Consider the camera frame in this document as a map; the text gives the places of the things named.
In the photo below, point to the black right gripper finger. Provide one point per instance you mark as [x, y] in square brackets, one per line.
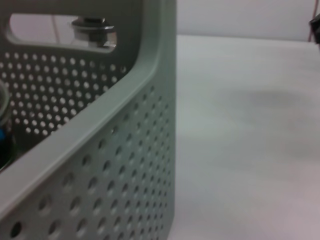
[316, 27]

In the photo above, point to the glass teacup with black holder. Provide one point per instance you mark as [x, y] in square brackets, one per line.
[5, 150]

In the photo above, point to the grey perforated storage bin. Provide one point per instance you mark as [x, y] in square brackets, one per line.
[112, 175]

